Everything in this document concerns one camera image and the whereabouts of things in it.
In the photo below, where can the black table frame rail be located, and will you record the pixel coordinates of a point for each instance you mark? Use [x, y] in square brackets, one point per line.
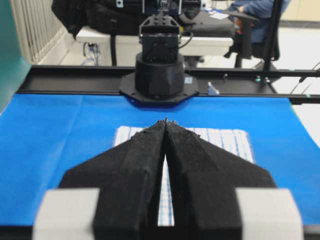
[115, 81]

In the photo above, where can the seated person in blue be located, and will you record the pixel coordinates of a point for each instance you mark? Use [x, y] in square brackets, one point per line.
[261, 9]

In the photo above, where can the black backpack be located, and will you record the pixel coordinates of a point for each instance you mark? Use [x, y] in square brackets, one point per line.
[101, 15]

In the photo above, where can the white desk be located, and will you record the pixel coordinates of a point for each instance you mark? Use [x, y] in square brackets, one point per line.
[127, 46]

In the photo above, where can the black office chair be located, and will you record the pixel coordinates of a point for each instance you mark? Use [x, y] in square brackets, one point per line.
[242, 45]

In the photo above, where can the white blue striped towel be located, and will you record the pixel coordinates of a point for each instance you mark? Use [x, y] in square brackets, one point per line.
[235, 141]

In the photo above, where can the blue table cloth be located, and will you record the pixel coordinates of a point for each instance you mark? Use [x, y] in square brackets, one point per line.
[42, 136]

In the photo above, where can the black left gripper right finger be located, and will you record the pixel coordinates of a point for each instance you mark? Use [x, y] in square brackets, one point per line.
[220, 196]

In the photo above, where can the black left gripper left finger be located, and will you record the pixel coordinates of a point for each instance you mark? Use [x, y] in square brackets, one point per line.
[111, 196]

